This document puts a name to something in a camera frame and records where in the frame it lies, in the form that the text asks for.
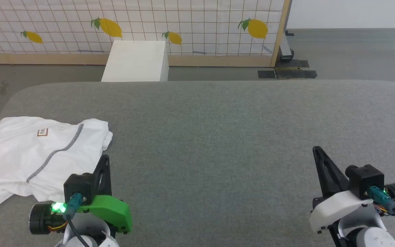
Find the lemon-patterned grid partition panel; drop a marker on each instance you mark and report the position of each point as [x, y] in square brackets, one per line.
[218, 61]

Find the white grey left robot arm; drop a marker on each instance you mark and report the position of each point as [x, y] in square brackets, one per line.
[95, 227]

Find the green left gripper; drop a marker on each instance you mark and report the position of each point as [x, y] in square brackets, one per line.
[110, 209]

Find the white long-sleeve shirt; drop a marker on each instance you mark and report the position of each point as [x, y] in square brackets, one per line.
[15, 154]

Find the lemon print tile panel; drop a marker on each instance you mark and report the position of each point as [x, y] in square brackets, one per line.
[201, 20]

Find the grey metal support foot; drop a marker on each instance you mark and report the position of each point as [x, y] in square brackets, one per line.
[286, 48]

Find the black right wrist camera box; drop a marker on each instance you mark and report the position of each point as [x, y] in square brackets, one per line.
[365, 180]

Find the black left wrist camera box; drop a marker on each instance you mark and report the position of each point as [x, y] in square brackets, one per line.
[78, 187]

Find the black floor base plate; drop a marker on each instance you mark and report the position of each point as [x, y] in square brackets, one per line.
[290, 73]

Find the white rectangular box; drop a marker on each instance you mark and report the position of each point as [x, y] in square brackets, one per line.
[135, 61]

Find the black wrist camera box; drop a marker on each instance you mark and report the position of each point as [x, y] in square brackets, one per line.
[365, 180]
[78, 187]

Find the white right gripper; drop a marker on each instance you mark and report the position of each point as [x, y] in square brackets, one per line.
[334, 207]

